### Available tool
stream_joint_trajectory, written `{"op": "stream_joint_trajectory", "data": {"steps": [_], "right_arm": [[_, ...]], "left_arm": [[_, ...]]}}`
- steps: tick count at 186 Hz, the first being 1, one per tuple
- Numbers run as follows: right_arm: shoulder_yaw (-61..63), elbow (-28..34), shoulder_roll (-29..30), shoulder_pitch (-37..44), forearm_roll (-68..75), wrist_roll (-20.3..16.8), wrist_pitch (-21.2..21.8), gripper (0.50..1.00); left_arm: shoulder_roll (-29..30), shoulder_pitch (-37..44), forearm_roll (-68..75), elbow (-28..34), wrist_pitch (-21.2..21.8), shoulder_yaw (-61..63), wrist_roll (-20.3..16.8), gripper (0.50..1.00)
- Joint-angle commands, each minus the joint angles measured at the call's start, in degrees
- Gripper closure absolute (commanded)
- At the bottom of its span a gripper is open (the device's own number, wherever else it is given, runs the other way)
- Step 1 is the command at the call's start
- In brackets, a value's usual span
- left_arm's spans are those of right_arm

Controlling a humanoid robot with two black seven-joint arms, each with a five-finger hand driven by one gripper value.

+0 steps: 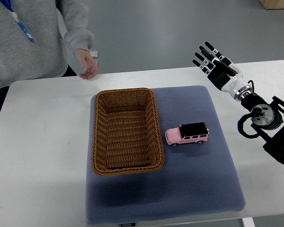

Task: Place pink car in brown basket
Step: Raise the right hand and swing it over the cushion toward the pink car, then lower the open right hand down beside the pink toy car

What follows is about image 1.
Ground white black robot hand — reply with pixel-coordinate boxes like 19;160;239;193
192;42;248;99

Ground pink toy car black roof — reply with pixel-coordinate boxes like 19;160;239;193
165;122;210;147

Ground grey sweater sleeve forearm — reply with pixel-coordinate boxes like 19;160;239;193
56;0;95;51

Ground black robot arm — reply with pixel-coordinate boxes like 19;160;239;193
193;42;284;165

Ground brown wicker basket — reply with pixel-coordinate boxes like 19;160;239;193
91;87;165;176

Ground person's bare hand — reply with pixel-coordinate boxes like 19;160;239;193
74;49;99;80

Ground wooden box corner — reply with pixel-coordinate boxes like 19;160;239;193
260;0;284;10

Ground blue-grey padded mat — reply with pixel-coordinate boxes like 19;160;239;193
86;86;245;226

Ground white table leg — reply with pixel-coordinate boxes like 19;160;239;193
241;217;255;227

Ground grey sweater torso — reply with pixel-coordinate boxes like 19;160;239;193
0;0;68;87

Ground blue lanyard badge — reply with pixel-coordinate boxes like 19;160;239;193
0;0;37;44

